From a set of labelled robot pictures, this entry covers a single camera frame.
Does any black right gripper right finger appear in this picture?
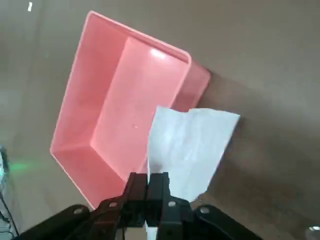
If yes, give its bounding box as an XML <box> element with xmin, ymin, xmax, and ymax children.
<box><xmin>146</xmin><ymin>171</ymin><xmax>255</xmax><ymax>240</ymax></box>

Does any white tissue sheet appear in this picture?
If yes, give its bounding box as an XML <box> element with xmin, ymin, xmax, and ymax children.
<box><xmin>144</xmin><ymin>104</ymin><xmax>242</xmax><ymax>240</ymax></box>

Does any pink plastic container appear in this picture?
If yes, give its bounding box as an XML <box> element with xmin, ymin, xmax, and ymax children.
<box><xmin>49</xmin><ymin>10</ymin><xmax>213</xmax><ymax>211</ymax></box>

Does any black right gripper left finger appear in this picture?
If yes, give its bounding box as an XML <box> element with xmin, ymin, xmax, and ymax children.
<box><xmin>12</xmin><ymin>172</ymin><xmax>149</xmax><ymax>240</ymax></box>

